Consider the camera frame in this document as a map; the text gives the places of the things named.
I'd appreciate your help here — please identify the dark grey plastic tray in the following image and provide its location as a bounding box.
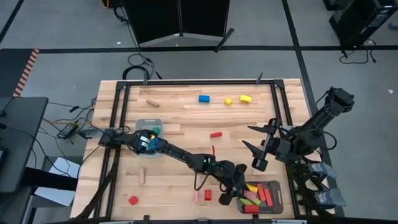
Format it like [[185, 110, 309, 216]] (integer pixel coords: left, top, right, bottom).
[[237, 180, 284, 215]]

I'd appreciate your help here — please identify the thin black floor cable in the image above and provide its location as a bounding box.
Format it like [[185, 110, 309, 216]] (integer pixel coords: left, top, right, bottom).
[[339, 40, 377, 65]]

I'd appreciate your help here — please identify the black side table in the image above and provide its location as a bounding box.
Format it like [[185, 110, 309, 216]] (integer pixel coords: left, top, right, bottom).
[[0, 96, 49, 194]]

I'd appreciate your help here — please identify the black partition panel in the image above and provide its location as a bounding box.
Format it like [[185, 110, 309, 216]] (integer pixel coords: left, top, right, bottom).
[[123, 0, 236, 53]]

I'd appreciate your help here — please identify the orange striped hazard tape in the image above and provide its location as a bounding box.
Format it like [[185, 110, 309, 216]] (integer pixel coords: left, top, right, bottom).
[[12, 49, 40, 97]]

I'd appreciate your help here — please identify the black floor mat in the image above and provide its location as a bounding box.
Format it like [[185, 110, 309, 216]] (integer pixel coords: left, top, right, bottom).
[[0, 49, 35, 98]]

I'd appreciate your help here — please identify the coiled black floor cable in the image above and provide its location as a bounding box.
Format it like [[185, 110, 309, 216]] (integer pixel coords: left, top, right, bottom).
[[122, 53, 163, 81]]

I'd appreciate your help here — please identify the black power adapter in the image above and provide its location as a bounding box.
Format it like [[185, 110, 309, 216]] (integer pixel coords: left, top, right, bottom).
[[57, 123, 78, 140]]

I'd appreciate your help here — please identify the white sheet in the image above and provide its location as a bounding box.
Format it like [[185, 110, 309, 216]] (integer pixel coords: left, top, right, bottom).
[[34, 156, 81, 207]]

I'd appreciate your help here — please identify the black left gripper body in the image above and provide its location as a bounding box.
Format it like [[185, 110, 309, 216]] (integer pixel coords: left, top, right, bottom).
[[217, 161, 248, 206]]

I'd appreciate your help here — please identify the black metal table frame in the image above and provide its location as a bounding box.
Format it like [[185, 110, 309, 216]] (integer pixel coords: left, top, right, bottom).
[[76, 79, 304, 224]]

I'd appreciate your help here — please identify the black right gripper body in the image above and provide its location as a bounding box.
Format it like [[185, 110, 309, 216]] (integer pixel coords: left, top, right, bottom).
[[251, 118, 285, 172]]

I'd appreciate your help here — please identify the black equipment cabinet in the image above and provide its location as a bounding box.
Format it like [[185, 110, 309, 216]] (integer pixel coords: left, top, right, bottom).
[[323, 0, 398, 50]]

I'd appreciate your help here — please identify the light grey plastic tray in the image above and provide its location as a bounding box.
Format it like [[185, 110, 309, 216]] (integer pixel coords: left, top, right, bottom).
[[133, 118, 164, 159]]

